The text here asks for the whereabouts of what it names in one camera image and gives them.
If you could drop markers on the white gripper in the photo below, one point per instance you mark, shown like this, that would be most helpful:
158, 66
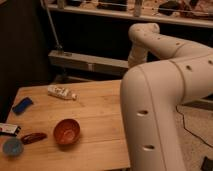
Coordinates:
137, 55

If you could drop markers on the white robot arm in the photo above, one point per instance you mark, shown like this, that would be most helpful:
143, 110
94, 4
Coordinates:
164, 72

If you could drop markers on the wooden shelf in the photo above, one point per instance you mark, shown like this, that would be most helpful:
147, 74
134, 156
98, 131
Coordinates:
179, 12

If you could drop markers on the metal lamp pole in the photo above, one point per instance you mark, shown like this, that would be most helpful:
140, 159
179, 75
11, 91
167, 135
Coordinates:
58, 46

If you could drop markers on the white plastic bottle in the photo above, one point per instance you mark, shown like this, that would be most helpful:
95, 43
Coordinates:
61, 92

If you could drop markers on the orange bowl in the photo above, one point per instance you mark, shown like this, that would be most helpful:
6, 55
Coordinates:
66, 132

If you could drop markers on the blue rectangular block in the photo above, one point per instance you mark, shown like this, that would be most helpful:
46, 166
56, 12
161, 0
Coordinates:
22, 106

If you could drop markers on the red oblong case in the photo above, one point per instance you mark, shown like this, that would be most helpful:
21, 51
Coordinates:
33, 137

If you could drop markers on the small white box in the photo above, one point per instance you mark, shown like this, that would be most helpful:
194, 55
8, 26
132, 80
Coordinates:
9, 129

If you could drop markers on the blue round lid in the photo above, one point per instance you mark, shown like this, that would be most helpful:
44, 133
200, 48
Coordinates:
13, 147

